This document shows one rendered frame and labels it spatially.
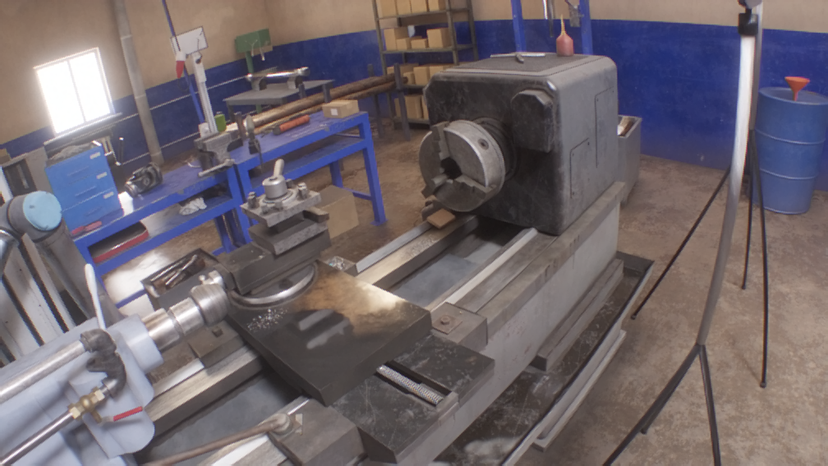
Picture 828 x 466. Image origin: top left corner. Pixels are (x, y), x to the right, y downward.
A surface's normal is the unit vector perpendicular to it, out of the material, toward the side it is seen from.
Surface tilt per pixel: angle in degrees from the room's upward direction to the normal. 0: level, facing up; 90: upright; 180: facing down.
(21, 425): 82
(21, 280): 90
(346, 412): 0
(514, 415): 0
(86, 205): 90
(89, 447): 0
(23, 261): 90
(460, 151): 90
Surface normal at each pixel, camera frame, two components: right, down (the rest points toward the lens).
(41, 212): 0.96, -0.19
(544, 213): -0.69, 0.41
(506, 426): -0.14, -0.89
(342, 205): 0.66, 0.25
